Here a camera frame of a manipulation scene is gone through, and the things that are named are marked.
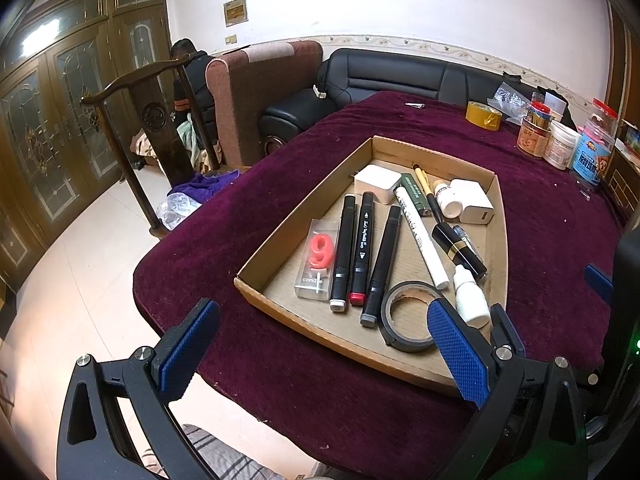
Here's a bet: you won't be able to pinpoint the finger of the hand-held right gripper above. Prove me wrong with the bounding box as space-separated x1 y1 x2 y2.
584 264 613 306

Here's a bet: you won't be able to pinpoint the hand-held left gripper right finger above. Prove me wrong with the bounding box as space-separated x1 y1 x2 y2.
426 297 588 480

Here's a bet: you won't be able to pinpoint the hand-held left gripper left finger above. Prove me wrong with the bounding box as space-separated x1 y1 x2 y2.
56 297 221 480

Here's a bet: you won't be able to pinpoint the black tape roll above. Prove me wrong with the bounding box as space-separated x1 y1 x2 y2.
377 280 446 355

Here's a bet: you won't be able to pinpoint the black marker grey cap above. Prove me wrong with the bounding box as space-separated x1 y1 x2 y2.
360 205 403 329

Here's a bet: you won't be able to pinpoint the cardboard tray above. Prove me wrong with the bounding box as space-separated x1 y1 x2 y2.
234 135 510 400

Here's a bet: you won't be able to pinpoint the black marker red cap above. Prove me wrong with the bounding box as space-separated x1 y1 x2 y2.
348 191 377 307

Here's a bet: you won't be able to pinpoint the white eraser block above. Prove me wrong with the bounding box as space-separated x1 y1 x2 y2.
432 180 463 220

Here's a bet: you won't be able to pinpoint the black marker white cap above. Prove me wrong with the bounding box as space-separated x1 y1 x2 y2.
328 194 358 313

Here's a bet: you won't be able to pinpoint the clear number candle package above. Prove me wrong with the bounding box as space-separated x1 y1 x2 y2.
294 219 341 302

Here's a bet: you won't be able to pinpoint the yellow black pen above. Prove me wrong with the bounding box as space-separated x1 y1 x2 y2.
412 162 446 226

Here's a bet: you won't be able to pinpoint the white dropper bottle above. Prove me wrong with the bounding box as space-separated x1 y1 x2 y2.
452 264 492 330

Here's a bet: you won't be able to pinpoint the purple tablecloth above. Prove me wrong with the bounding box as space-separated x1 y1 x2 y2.
132 90 631 480

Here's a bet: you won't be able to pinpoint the black gold lipstick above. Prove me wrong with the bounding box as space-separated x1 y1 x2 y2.
431 222 488 283

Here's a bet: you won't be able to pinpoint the wooden counter brick pattern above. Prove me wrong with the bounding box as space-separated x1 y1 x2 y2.
600 125 640 231

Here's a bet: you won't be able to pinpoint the person's plaid trouser leg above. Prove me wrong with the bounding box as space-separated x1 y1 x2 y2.
140 422 321 480

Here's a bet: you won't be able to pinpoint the white paint marker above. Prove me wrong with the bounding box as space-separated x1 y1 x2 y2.
394 186 451 291

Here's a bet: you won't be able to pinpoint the clear jar cartoon label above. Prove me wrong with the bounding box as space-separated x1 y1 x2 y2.
570 127 615 186

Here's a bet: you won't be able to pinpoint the crumpled clear plastic bag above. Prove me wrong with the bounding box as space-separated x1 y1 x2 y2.
156 192 203 231

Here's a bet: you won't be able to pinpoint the white plastic jar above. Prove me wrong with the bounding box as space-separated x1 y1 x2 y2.
544 121 581 171

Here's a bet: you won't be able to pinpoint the white charger adapter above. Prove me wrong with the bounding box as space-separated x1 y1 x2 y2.
450 179 496 225
354 164 403 206

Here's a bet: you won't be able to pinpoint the colourful cardboard box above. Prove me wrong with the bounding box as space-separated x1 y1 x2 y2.
620 120 640 158

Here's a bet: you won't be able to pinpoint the orange label glass jar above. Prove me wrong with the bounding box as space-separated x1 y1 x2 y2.
516 119 552 160

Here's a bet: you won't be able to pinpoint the purple cloth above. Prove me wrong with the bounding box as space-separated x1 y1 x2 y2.
167 170 243 206

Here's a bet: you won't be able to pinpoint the clear jar red lid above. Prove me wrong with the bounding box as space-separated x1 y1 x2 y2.
590 98 620 133

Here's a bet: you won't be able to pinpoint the toothpick container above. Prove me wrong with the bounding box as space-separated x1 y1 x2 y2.
527 100 553 128

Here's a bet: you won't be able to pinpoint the black pouch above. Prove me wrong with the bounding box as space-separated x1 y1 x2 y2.
537 87 576 131

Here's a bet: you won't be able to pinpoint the yellow tape roll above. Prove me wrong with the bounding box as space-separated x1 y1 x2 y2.
465 101 503 132

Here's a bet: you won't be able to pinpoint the pile of clothes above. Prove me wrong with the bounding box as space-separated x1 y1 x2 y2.
130 112 211 171

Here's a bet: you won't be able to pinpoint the dark wooden chair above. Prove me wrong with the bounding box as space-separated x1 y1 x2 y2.
80 57 223 238

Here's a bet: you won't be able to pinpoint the brown armchair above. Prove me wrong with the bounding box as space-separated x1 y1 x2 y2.
205 40 325 171

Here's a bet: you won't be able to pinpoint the wooden glass panel doors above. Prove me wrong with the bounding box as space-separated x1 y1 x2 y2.
0 0 173 291

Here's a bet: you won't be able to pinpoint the black leather sofa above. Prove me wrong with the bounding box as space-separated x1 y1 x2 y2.
257 47 578 158

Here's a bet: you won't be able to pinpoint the small wall plaque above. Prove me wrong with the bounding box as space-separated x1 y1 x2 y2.
223 0 248 27

